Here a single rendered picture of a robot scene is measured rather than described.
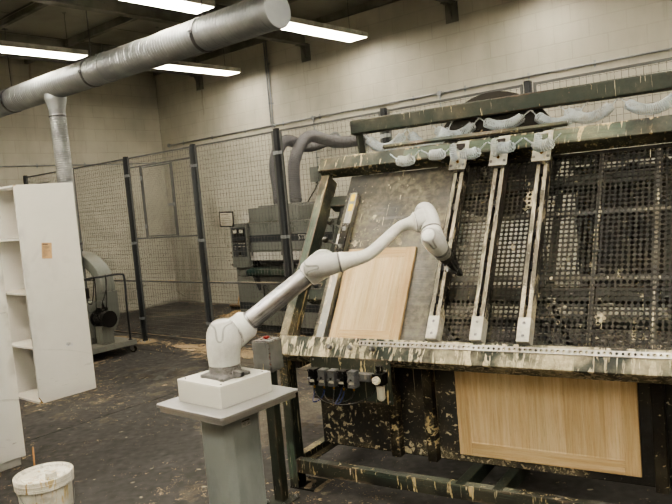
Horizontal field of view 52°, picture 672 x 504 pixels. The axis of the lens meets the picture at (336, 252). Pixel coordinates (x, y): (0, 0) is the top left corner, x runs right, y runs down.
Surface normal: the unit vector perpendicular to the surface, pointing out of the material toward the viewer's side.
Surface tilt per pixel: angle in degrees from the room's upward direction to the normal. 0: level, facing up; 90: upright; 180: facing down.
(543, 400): 90
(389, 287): 57
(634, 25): 90
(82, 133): 90
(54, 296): 90
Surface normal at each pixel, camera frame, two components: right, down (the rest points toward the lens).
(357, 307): -0.49, -0.45
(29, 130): 0.76, -0.02
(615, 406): -0.52, 0.11
